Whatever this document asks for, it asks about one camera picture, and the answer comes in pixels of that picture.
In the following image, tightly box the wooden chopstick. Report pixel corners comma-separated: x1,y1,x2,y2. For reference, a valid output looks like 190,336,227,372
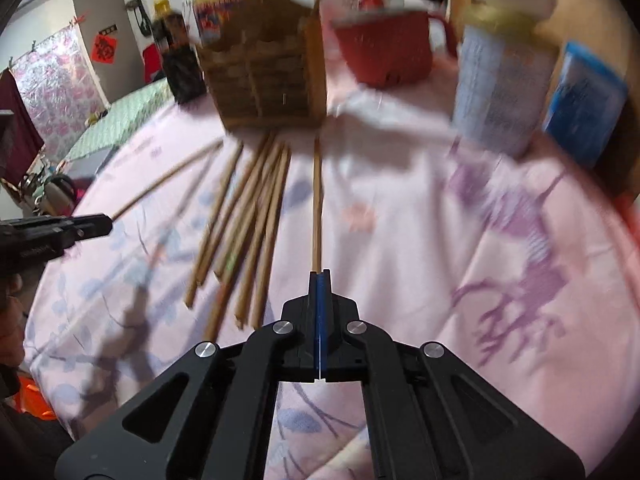
311,137,325,274
111,141,224,222

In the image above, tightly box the pink floral tablecloth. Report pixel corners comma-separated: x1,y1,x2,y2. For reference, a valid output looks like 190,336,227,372
22,75,640,480

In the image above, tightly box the dark soy sauce bottle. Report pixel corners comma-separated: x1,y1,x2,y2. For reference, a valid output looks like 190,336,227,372
150,0,208,106

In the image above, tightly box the dark red cloth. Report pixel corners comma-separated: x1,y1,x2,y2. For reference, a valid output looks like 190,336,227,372
0,69,46,187

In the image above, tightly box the green patterned tablecloth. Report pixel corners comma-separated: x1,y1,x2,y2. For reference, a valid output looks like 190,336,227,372
67,79,174,162

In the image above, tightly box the large cooking oil bottle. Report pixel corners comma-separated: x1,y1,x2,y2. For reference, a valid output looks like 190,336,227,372
192,0,263,51

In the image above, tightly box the kettle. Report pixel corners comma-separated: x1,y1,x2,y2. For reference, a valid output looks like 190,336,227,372
35,172,79,217

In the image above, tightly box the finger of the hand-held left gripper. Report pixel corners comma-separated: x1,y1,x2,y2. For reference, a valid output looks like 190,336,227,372
0,212,114,252

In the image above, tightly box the orange plastic bag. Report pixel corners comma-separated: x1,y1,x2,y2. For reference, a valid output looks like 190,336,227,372
17,372,59,422

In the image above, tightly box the pile of wooden chopsticks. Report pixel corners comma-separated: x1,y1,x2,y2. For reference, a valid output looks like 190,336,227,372
184,132,294,345

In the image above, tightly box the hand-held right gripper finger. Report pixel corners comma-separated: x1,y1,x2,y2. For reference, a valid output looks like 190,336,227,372
55,270,320,480
319,269,586,480

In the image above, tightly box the red paper door decoration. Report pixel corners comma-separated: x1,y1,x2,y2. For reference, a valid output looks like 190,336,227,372
91,34,120,65

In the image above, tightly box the person's left hand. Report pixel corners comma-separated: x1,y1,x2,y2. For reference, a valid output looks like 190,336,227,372
0,275,27,367

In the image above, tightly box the pale blue tin can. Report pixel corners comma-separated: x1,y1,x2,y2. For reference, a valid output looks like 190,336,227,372
452,7,559,159

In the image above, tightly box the wooden slatted chopstick holder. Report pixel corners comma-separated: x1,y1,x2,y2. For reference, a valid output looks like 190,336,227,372
197,0,329,134

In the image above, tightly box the pink floral curtain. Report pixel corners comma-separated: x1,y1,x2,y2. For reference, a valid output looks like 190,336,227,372
10,25,109,162

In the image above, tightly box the grey door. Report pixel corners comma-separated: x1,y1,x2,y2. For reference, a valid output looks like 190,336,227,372
72,0,147,107

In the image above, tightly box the blue plastic container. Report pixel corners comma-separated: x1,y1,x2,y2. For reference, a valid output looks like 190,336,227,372
542,42,629,169

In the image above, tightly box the red pot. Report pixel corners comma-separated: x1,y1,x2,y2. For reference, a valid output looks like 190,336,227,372
332,0,459,87

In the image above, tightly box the black hanging bag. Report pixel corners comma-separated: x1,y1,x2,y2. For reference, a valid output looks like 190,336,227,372
125,0,154,39

